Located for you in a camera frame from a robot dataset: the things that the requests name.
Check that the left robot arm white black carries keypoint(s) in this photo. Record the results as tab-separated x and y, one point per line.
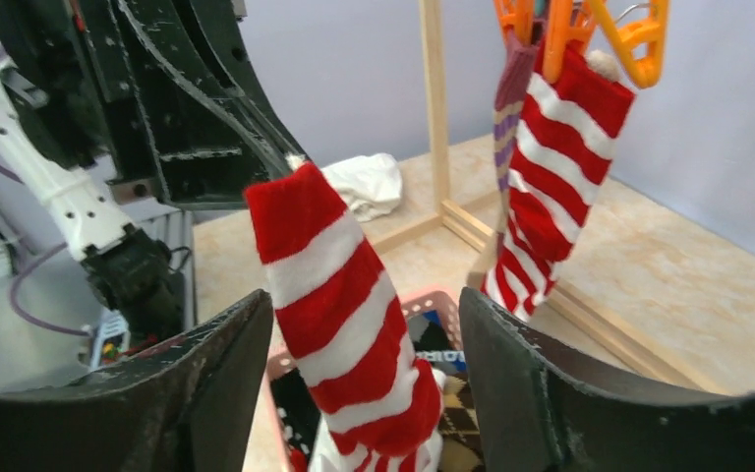
128	271

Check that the brown argyle sock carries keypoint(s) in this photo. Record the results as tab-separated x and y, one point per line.
458	426

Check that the red white striped sock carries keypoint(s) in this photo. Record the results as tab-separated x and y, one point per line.
564	142

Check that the white cloth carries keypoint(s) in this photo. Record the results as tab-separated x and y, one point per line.
370	185

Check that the beige purple striped sock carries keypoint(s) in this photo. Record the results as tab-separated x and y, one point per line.
508	104

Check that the pink plastic basket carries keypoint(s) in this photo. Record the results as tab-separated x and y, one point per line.
449	313

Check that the orange clip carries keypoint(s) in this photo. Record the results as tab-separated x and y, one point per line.
568	23
640	45
516	18

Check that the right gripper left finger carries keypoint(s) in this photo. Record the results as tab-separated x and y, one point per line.
185	404

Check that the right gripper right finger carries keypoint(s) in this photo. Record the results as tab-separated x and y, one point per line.
543	405

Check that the wooden drying rack frame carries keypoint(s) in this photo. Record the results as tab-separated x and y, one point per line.
436	236

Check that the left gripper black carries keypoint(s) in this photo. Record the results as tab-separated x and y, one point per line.
209	125

